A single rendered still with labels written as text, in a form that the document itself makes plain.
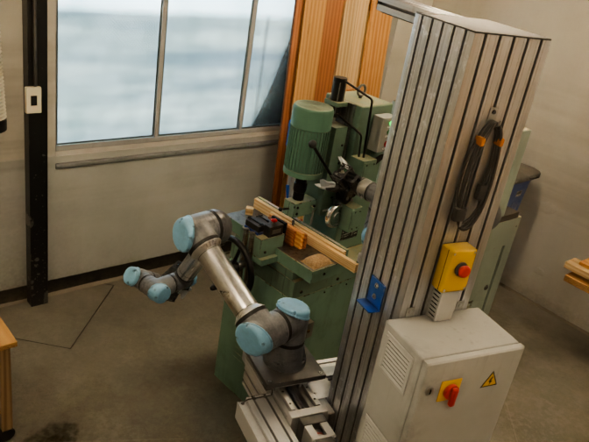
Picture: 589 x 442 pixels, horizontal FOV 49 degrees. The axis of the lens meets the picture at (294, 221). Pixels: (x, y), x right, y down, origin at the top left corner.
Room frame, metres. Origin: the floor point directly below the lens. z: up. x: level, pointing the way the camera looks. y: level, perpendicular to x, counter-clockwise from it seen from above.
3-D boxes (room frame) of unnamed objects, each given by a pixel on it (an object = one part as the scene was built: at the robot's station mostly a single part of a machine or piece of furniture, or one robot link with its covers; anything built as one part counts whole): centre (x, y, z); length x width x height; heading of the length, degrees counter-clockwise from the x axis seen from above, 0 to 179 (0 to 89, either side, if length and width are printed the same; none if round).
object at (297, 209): (2.70, -0.01, 1.03); 0.14 x 0.07 x 0.09; 137
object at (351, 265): (2.61, -0.09, 0.92); 0.55 x 0.02 x 0.04; 47
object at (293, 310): (1.85, -0.04, 0.98); 0.13 x 0.12 x 0.14; 141
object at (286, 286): (2.78, -0.08, 0.76); 0.57 x 0.45 x 0.09; 137
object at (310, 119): (2.69, 0.00, 1.35); 0.18 x 0.18 x 0.31
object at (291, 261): (2.61, 0.07, 0.87); 0.61 x 0.30 x 0.06; 47
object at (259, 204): (2.70, -0.02, 0.93); 0.60 x 0.02 x 0.05; 47
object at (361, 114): (2.91, -0.19, 1.16); 0.22 x 0.22 x 0.72; 47
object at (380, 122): (2.83, -0.32, 1.40); 0.10 x 0.06 x 0.16; 137
